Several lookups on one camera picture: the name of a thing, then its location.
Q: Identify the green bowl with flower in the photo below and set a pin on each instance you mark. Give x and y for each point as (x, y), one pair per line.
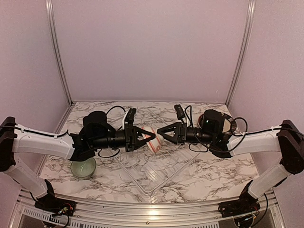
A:
(83, 169)

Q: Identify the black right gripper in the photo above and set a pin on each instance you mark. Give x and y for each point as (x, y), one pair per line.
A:
(179, 127)

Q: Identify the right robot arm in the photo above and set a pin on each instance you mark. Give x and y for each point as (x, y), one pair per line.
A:
(278, 151)

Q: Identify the large black rimmed cream plate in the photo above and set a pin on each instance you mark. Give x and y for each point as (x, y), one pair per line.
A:
(212, 121)

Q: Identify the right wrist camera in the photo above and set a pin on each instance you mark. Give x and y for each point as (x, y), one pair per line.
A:
(179, 111)

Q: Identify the right aluminium frame post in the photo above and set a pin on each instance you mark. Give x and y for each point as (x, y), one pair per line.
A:
(243, 49)

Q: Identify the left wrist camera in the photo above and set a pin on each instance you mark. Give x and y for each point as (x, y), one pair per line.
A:
(128, 117)

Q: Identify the aluminium frame post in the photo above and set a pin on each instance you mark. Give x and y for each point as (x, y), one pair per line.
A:
(243, 49)
(55, 44)

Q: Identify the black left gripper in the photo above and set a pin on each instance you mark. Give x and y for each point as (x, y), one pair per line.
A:
(131, 137)

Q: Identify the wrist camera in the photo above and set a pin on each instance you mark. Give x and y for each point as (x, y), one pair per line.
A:
(179, 111)
(128, 117)

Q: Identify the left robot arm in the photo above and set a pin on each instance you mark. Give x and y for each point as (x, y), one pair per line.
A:
(15, 139)

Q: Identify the white bowl with red pattern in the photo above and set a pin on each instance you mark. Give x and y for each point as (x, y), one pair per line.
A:
(155, 144)

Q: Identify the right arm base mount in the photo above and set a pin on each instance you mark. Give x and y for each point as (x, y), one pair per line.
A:
(244, 204)

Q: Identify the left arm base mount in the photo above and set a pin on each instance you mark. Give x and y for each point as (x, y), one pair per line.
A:
(51, 203)

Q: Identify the front aluminium rail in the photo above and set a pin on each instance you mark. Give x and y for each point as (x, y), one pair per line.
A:
(90, 213)

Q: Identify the left aluminium frame post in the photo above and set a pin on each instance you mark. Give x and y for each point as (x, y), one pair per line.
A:
(55, 44)

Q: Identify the white wire dish rack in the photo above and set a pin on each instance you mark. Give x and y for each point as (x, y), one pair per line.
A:
(151, 170)

